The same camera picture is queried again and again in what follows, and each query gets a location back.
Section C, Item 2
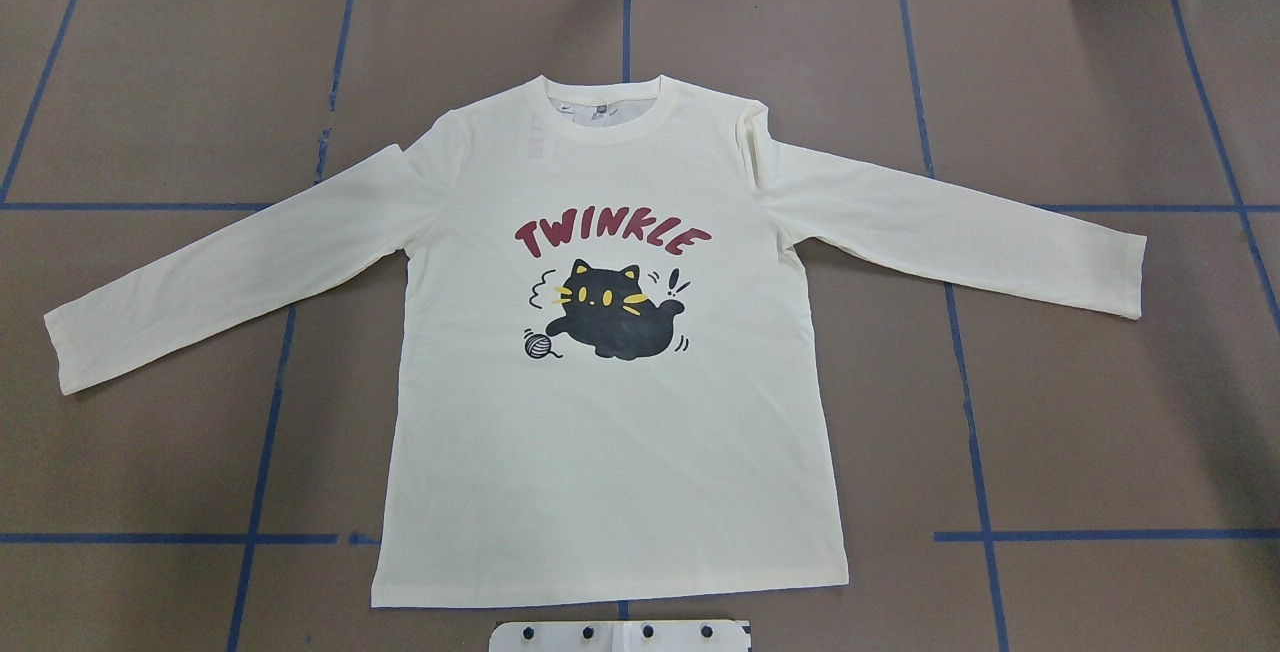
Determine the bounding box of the cream long-sleeve cat shirt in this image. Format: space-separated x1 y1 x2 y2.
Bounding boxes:
45 76 1146 608

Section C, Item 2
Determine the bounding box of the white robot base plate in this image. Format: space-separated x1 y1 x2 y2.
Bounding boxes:
488 619 753 651

